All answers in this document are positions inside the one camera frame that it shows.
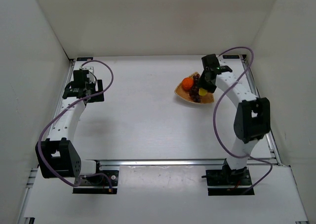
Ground yellow fake lemon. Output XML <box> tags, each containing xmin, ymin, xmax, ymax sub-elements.
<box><xmin>198</xmin><ymin>88</ymin><xmax>208</xmax><ymax>96</ymax></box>

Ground dark red fake grapes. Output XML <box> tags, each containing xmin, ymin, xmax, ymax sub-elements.
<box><xmin>189</xmin><ymin>74</ymin><xmax>201</xmax><ymax>103</ymax></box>

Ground orange fake fruit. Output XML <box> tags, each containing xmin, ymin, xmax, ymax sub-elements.
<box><xmin>181</xmin><ymin>77</ymin><xmax>194</xmax><ymax>91</ymax></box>

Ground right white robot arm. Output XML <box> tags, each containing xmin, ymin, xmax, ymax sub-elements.
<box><xmin>198</xmin><ymin>54</ymin><xmax>271</xmax><ymax>186</ymax></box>

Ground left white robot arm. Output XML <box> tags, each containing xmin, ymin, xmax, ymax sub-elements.
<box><xmin>41</xmin><ymin>69</ymin><xmax>104</xmax><ymax>178</ymax></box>

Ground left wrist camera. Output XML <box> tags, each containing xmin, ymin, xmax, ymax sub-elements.
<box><xmin>79</xmin><ymin>66</ymin><xmax>94</xmax><ymax>77</ymax></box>

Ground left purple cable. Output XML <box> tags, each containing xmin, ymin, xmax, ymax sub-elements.
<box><xmin>39</xmin><ymin>60</ymin><xmax>115</xmax><ymax>194</ymax></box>

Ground front aluminium rail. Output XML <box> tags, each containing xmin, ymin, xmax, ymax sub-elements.
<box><xmin>43</xmin><ymin>158</ymin><xmax>282</xmax><ymax>168</ymax></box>

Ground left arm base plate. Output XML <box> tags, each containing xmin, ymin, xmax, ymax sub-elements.
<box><xmin>73</xmin><ymin>166</ymin><xmax>119</xmax><ymax>195</ymax></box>

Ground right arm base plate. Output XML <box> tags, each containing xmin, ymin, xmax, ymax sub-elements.
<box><xmin>201</xmin><ymin>169</ymin><xmax>255</xmax><ymax>196</ymax></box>

